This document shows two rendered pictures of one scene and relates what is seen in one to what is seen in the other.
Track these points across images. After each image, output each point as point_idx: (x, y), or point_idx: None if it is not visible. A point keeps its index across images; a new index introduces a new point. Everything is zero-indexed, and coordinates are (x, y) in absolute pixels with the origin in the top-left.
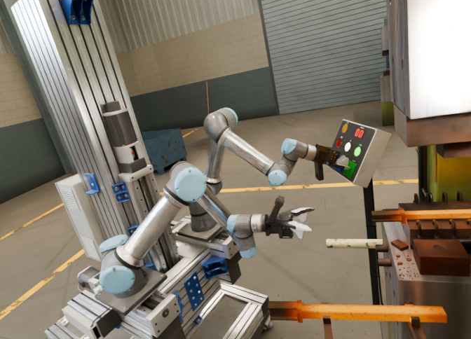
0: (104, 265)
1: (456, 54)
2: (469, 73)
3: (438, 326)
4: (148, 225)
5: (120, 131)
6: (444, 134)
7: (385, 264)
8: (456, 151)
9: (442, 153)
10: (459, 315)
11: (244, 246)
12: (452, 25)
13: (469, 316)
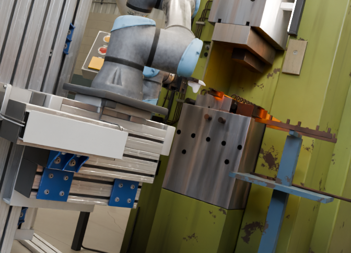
0: (186, 36)
1: (273, 6)
2: (272, 16)
3: (249, 152)
4: (189, 18)
5: None
6: (254, 44)
7: (224, 120)
8: (246, 58)
9: (243, 57)
10: (256, 144)
11: (157, 93)
12: None
13: (257, 145)
